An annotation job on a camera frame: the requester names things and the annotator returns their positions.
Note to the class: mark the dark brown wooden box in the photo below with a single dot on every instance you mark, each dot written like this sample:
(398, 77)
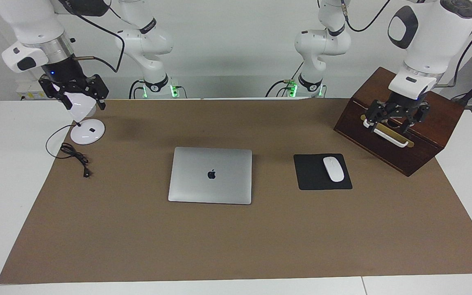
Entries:
(436, 123)

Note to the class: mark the white power strip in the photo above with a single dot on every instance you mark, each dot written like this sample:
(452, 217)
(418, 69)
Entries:
(27, 92)

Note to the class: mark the white computer mouse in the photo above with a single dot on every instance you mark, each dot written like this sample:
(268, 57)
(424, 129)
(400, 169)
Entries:
(333, 169)

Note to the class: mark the brown table mat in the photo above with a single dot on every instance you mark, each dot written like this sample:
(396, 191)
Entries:
(236, 241)

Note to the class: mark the silver grey laptop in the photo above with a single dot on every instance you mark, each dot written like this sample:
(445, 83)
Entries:
(211, 176)

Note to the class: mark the black mouse pad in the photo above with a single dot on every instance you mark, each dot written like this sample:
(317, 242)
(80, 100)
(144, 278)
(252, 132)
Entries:
(312, 176)

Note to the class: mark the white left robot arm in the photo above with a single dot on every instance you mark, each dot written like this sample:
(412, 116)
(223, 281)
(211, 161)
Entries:
(432, 41)

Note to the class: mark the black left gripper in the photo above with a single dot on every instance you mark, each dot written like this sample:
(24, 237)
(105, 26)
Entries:
(404, 104)

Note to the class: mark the white desk lamp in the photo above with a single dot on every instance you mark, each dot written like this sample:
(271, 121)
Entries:
(86, 133)

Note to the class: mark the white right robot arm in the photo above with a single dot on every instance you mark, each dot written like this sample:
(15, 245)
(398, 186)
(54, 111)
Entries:
(31, 24)

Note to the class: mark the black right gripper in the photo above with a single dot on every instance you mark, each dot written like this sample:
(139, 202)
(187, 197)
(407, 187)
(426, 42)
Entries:
(66, 73)

